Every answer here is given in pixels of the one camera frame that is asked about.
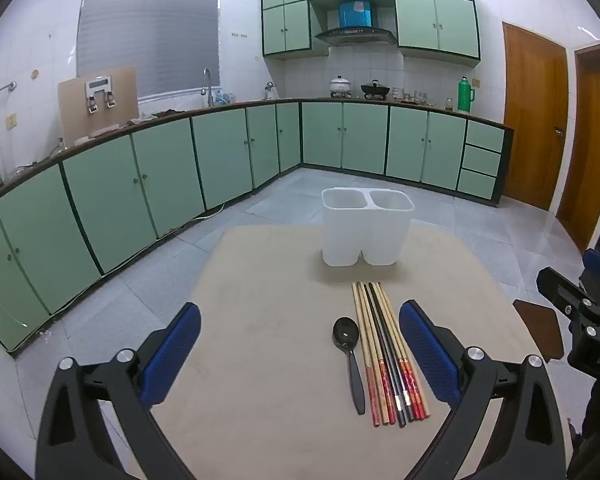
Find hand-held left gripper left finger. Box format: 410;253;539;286
35;302;202;480

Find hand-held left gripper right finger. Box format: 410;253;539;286
399;300;567;480

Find black chopstick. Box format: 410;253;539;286
369;283;414;423

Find black plastic spoon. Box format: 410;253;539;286
332;316;367;416

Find white plastic utensil holder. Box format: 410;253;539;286
321;187;415;267

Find brown stool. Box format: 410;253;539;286
512;299;564;361

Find wooden door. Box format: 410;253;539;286
502;21;570;212
556;42;600;254

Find green drawer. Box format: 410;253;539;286
456;169;497;200
465;120;506;151
461;145;501;177

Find green base cabinets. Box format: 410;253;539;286
0;100;515;357

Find green thermos flask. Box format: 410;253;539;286
456;76;476;113

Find row of glass jars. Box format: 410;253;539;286
391;87;455;112

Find black wok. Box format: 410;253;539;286
361;80;392;100

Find steel sink faucet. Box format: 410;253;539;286
202;67;217;109

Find grey window blind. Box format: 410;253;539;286
76;0;222;106

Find range hood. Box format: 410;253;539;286
314;0;397;48

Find white floor cable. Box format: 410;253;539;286
159;201;227;240

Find white wall-mount device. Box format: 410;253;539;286
84;75;117;115

